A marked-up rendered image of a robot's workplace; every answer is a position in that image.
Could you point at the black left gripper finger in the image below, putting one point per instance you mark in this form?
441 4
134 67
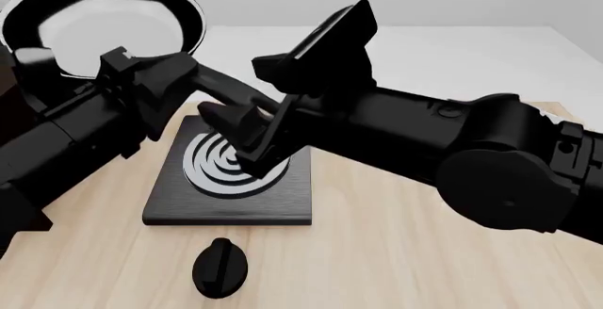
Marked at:
172 74

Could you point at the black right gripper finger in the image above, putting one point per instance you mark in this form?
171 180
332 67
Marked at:
225 122

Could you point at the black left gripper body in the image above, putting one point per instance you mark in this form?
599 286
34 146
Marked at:
120 67

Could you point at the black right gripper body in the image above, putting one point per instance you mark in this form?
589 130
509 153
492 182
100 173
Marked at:
273 143

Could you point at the black frying pan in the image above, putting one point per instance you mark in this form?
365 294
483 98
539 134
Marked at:
108 23

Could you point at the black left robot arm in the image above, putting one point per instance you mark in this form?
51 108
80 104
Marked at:
56 146

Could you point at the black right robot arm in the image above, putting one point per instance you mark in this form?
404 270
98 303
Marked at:
471 146

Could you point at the flat black stove plate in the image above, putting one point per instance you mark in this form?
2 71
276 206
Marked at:
226 203

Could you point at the black plate on short stalk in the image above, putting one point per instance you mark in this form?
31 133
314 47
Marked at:
337 37

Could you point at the round black stove knob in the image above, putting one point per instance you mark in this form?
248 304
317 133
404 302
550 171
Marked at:
219 268

